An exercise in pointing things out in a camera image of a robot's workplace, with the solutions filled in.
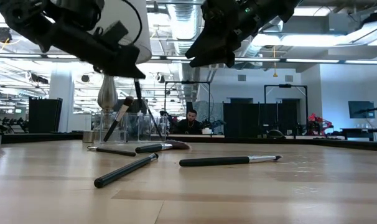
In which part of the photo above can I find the black left camera cable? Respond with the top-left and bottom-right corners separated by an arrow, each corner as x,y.
121,0 -> 144,45

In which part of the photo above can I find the white column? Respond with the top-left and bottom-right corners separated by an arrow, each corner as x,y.
49,70 -> 75,133

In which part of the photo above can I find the long ceiling light strip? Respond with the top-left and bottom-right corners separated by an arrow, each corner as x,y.
0,53 -> 377,65

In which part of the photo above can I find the black dome object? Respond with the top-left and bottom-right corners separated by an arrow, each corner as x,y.
266,129 -> 286,139

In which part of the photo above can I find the person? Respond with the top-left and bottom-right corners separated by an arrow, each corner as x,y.
172,108 -> 204,135

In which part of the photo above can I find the silver ventilation duct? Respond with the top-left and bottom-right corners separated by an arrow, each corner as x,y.
166,0 -> 205,103

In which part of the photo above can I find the fan makeup brush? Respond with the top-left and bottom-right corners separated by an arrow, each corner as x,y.
134,139 -> 191,154

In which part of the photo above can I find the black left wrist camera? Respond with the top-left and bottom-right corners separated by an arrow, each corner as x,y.
50,0 -> 106,32

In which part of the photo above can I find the red robot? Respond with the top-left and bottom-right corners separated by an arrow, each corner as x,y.
306,113 -> 334,136

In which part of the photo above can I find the clear acrylic brush organizer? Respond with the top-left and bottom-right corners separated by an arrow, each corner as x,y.
100,111 -> 168,143

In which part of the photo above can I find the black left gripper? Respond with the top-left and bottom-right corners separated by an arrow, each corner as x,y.
39,21 -> 146,79

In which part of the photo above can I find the thin black makeup brush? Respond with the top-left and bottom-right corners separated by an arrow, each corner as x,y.
86,145 -> 137,157
144,107 -> 164,141
93,152 -> 160,189
133,77 -> 144,110

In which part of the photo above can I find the black ceiling spotlight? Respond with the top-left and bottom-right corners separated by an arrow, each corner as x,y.
0,27 -> 13,44

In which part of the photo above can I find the black metal station frame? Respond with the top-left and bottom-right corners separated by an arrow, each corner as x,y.
263,83 -> 309,138
164,80 -> 212,125

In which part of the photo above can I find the makeup brush long silver ferrule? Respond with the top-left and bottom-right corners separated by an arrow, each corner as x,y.
179,154 -> 283,167

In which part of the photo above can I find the yellow hanging cord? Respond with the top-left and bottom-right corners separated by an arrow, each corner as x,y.
271,45 -> 279,78

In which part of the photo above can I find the white shade chrome table lamp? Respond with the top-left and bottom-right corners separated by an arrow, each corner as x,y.
82,0 -> 152,143

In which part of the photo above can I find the flat-head makeup brush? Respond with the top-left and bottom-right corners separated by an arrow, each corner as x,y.
103,95 -> 135,143

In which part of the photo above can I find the black folding partition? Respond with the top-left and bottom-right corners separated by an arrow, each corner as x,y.
28,97 -> 63,134

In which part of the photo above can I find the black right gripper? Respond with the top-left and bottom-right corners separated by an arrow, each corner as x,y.
185,0 -> 282,68

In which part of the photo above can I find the black partition wall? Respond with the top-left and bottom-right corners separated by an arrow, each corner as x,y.
222,98 -> 309,138

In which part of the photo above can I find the wall monitor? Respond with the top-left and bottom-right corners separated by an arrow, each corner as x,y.
348,100 -> 376,119

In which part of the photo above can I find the black desk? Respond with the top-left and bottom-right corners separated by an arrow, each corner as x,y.
340,126 -> 377,141

